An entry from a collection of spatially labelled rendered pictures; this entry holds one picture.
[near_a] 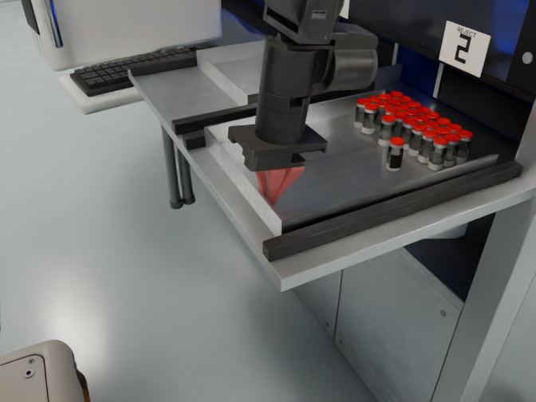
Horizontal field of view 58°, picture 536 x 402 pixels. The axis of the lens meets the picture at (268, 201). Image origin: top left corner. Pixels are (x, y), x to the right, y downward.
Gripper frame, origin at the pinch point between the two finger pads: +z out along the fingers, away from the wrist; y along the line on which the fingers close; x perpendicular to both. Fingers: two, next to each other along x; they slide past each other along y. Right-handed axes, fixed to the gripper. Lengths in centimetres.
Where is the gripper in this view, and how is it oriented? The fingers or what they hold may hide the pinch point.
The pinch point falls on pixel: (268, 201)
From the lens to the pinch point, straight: 61.1
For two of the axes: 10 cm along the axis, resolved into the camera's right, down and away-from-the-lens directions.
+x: -4.5, -5.2, 7.3
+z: -1.3, 8.4, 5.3
